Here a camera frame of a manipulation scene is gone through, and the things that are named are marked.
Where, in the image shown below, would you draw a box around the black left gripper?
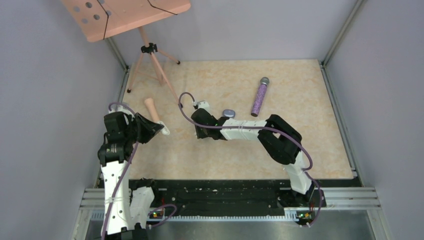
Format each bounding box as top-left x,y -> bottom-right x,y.
124,111 -> 164,144

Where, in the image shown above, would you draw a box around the white oval charging case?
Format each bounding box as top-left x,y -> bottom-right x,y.
157,121 -> 171,136

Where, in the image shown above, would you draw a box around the lavender charging case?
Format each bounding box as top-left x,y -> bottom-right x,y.
222,109 -> 236,118

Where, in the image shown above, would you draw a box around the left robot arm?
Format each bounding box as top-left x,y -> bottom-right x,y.
97,111 -> 164,240

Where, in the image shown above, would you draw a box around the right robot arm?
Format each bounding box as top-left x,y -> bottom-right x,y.
191,108 -> 314,206

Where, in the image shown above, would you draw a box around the purple glitter microphone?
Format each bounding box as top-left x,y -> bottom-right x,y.
250,77 -> 270,117

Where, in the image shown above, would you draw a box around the pink music stand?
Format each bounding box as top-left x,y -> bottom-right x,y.
60,0 -> 192,109

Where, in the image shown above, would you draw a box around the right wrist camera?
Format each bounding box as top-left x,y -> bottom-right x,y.
193,100 -> 211,113

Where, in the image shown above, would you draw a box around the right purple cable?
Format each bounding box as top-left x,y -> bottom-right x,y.
178,92 -> 324,227

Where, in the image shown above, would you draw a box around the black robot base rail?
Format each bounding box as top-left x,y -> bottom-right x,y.
99,178 -> 327,220

